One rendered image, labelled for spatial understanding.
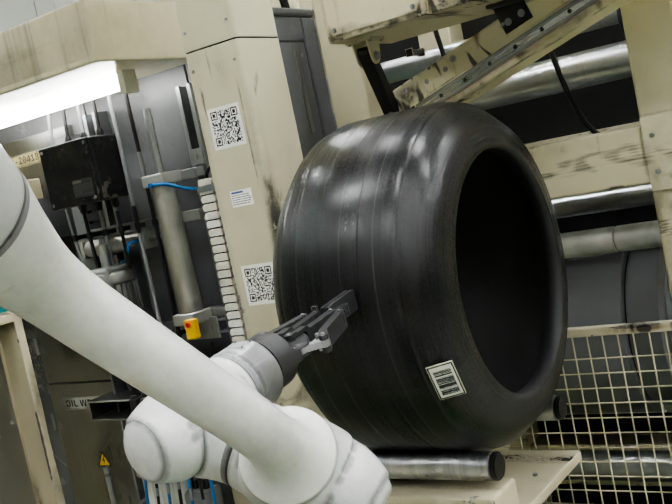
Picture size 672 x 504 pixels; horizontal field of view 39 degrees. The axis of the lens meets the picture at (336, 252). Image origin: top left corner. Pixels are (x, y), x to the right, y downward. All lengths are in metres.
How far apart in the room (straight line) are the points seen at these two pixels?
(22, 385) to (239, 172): 0.53
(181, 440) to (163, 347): 0.21
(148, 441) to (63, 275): 0.31
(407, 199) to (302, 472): 0.53
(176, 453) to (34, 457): 0.79
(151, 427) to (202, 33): 0.90
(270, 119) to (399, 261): 0.49
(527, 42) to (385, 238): 0.63
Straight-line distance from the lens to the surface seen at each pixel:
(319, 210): 1.41
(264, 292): 1.71
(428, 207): 1.35
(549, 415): 1.73
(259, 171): 1.67
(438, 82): 1.91
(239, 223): 1.71
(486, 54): 1.87
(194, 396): 0.83
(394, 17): 1.80
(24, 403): 1.75
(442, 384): 1.36
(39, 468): 1.78
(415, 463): 1.54
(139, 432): 1.02
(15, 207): 0.67
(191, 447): 1.02
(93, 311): 0.78
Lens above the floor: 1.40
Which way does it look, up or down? 5 degrees down
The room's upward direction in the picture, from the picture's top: 12 degrees counter-clockwise
